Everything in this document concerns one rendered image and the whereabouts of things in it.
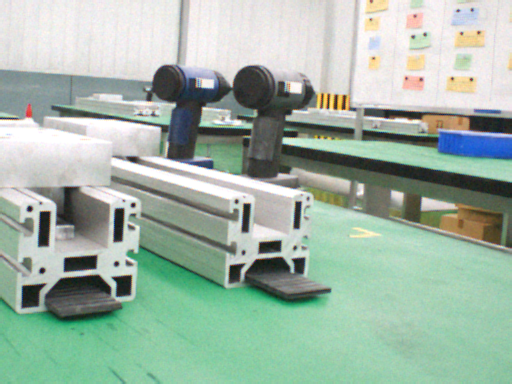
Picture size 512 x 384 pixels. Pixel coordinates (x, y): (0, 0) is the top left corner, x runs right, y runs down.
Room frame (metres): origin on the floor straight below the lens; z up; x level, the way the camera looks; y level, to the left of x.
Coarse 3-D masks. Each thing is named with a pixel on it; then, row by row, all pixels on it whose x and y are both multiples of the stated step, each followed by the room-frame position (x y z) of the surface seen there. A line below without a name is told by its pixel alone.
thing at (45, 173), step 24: (0, 144) 0.55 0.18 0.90; (24, 144) 0.56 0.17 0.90; (48, 144) 0.57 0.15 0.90; (72, 144) 0.58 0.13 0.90; (96, 144) 0.60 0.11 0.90; (0, 168) 0.55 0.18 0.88; (24, 168) 0.56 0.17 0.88; (48, 168) 0.57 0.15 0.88; (72, 168) 0.58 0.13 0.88; (96, 168) 0.60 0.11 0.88; (48, 192) 0.59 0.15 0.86
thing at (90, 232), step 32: (0, 192) 0.54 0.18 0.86; (32, 192) 0.54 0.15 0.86; (96, 192) 0.56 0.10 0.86; (0, 224) 0.53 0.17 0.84; (32, 224) 0.50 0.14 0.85; (64, 224) 0.56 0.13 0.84; (96, 224) 0.55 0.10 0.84; (128, 224) 0.55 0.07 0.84; (0, 256) 0.53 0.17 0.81; (32, 256) 0.49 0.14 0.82; (64, 256) 0.51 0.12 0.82; (96, 256) 0.53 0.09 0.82; (0, 288) 0.52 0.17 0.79; (32, 288) 0.51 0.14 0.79; (128, 288) 0.55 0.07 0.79
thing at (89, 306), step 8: (56, 304) 0.49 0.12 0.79; (64, 304) 0.49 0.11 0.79; (72, 304) 0.49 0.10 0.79; (80, 304) 0.50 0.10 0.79; (88, 304) 0.49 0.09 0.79; (96, 304) 0.50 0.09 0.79; (104, 304) 0.50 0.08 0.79; (112, 304) 0.50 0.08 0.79; (120, 304) 0.50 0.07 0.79; (56, 312) 0.48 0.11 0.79; (64, 312) 0.48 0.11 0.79; (72, 312) 0.48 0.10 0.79; (80, 312) 0.48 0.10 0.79; (88, 312) 0.49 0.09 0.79
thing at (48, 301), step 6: (72, 294) 0.52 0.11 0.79; (78, 294) 0.52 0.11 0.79; (84, 294) 0.52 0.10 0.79; (90, 294) 0.52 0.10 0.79; (96, 294) 0.52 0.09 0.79; (102, 294) 0.53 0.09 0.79; (48, 300) 0.50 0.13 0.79; (54, 300) 0.50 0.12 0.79; (60, 300) 0.50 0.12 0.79; (66, 300) 0.50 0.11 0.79; (72, 300) 0.50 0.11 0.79; (78, 300) 0.51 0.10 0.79; (84, 300) 0.51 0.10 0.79; (48, 306) 0.49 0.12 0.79
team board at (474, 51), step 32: (384, 0) 4.31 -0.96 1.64; (416, 0) 4.07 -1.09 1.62; (448, 0) 3.85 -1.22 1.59; (480, 0) 3.65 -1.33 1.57; (384, 32) 4.29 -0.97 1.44; (416, 32) 4.05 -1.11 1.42; (448, 32) 3.83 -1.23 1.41; (480, 32) 3.63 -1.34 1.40; (384, 64) 4.27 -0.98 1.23; (416, 64) 4.03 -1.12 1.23; (448, 64) 3.81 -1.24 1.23; (480, 64) 3.62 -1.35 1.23; (352, 96) 4.51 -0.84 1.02; (384, 96) 4.25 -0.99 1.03; (416, 96) 4.01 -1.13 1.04; (448, 96) 3.80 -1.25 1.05; (480, 96) 3.60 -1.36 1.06; (352, 192) 4.50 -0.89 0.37; (416, 224) 3.98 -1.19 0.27
